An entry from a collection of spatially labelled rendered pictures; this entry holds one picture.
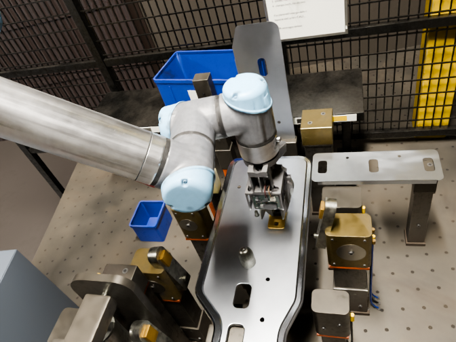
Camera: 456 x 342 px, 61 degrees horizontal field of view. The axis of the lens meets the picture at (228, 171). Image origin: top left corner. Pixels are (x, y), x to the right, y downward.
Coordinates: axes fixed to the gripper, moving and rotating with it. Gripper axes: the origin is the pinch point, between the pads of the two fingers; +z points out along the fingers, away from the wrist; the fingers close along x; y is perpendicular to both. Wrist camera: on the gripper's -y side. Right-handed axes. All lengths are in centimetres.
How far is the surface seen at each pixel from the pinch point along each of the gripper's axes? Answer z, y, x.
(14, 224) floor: 103, -65, -201
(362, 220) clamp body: -2.3, 4.6, 18.1
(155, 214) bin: 31, -21, -51
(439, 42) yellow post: -4, -58, 41
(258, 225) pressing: 2.3, 3.1, -4.3
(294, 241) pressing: 2.3, 7.2, 4.2
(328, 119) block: -3.5, -26.7, 10.8
